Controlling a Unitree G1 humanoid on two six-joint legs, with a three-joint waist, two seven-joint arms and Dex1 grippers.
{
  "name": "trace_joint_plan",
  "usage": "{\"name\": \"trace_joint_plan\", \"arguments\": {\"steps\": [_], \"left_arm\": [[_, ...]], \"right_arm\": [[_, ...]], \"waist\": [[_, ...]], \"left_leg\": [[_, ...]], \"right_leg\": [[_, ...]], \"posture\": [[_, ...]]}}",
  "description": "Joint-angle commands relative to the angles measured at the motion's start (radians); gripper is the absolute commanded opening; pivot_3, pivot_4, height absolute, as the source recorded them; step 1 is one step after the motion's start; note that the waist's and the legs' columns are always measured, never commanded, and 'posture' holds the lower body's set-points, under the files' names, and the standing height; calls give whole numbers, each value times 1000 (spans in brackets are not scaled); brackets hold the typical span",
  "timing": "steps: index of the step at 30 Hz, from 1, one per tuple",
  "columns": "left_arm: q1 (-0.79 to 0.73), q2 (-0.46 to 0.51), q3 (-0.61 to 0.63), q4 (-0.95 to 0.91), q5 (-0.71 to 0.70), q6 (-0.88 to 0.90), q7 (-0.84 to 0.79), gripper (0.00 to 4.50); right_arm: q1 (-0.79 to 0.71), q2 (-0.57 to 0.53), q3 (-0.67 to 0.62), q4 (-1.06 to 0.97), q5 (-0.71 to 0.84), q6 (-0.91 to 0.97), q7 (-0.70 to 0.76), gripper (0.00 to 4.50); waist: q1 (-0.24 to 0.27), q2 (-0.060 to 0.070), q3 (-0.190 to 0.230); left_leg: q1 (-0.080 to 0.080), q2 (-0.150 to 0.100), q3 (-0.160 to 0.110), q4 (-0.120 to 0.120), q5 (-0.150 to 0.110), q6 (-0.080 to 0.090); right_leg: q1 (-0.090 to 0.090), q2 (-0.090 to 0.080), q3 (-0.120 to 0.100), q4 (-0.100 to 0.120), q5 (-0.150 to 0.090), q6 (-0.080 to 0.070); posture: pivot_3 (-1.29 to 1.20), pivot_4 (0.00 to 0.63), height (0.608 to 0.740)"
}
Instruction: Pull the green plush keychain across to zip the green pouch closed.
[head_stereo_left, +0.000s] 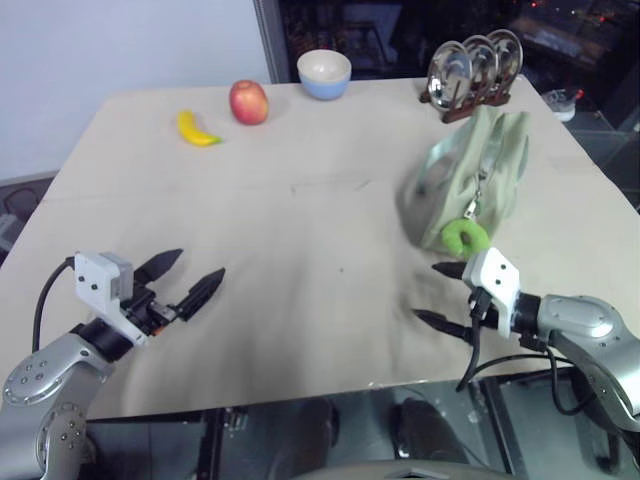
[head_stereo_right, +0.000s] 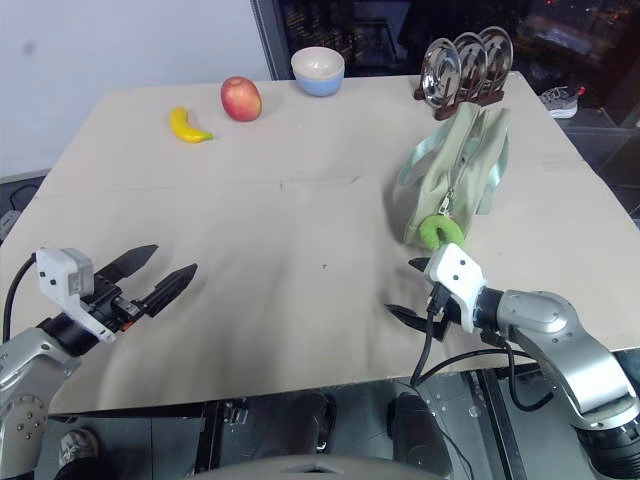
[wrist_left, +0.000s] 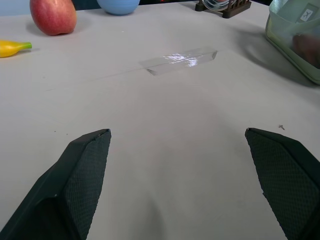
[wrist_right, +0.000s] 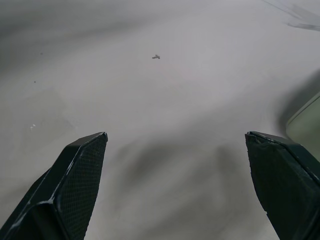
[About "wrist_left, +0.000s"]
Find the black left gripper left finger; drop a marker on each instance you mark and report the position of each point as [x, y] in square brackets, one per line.
[62, 185]

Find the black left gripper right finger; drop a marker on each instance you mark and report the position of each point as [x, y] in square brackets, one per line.
[285, 180]

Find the clear plastic container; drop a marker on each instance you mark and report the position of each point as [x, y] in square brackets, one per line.
[287, 35]

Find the person's hand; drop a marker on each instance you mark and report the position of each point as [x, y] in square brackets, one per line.
[306, 48]

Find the yellow toy banana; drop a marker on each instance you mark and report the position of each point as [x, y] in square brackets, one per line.
[11, 48]

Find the clear tape strip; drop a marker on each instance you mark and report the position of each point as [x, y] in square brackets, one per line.
[178, 61]

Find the red apple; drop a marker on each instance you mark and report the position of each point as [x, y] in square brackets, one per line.
[53, 16]

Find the dark wooden rack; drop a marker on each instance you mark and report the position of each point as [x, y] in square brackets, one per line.
[225, 7]

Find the blue ceramic bowl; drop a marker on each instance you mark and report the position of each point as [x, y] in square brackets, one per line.
[117, 6]

